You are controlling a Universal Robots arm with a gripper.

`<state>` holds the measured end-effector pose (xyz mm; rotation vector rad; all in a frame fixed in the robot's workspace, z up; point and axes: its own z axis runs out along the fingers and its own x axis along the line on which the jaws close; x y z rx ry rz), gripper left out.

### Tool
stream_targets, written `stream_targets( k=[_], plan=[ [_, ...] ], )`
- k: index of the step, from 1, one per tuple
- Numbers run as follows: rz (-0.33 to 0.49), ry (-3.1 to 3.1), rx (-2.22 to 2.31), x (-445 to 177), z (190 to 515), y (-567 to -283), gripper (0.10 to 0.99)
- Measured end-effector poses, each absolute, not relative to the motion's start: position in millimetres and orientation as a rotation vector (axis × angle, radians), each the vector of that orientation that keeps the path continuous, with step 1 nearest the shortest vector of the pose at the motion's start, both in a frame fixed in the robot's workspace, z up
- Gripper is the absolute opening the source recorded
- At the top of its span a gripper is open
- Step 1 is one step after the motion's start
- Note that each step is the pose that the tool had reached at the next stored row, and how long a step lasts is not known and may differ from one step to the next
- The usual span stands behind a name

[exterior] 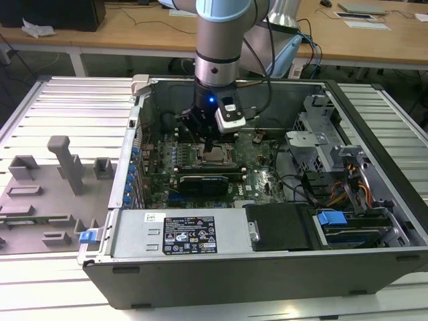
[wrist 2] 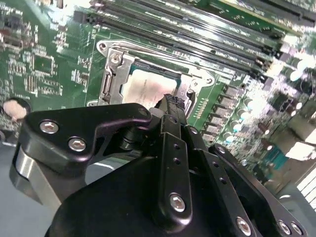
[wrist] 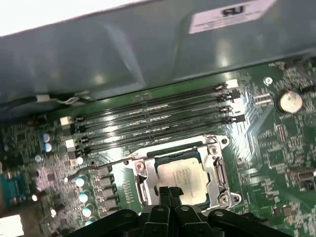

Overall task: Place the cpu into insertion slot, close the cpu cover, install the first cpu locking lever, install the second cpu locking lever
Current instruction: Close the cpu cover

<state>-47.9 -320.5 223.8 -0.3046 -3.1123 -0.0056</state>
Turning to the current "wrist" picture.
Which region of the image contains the green motherboard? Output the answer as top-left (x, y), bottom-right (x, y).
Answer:
top-left (0, 61), bottom-right (316, 237)

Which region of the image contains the CPU socket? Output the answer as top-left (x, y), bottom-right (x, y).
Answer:
top-left (123, 134), bottom-right (242, 213)

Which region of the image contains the silver coin battery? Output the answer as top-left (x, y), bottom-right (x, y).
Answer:
top-left (278, 89), bottom-right (304, 114)

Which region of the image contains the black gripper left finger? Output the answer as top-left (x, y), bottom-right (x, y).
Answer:
top-left (70, 186), bottom-right (175, 237)

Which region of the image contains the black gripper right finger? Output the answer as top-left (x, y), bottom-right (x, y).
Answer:
top-left (170, 186), bottom-right (292, 237)

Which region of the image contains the white label sticker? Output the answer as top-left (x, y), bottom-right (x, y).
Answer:
top-left (189, 0), bottom-right (278, 35)

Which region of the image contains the silver CPU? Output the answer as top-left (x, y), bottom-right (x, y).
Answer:
top-left (153, 149), bottom-right (212, 206)

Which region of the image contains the teal port connector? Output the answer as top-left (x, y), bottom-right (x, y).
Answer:
top-left (0, 172), bottom-right (32, 208)

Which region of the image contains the black and grey PC case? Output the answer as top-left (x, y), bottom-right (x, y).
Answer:
top-left (0, 0), bottom-right (316, 117)

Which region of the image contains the fan wire with white connector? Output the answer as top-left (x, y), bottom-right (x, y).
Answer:
top-left (34, 90), bottom-right (96, 106)

